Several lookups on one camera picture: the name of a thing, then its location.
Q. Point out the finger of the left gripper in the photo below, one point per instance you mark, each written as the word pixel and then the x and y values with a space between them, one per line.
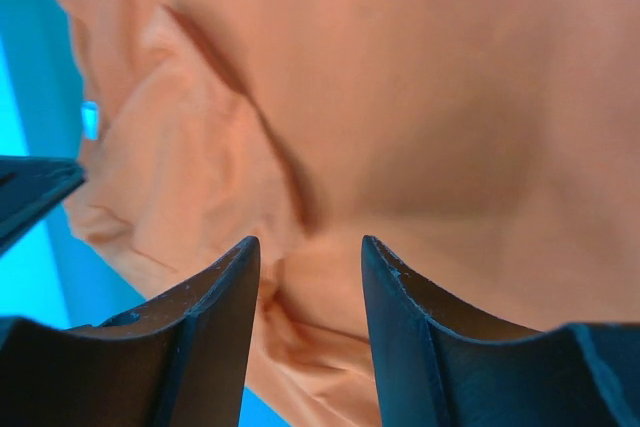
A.
pixel 30 188

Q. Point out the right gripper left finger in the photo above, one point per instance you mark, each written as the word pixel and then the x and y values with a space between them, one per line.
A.
pixel 179 359

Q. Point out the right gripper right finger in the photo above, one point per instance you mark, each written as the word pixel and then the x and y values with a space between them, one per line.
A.
pixel 440 361

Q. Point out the orange t shirt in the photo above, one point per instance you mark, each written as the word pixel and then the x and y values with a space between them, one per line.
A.
pixel 492 144

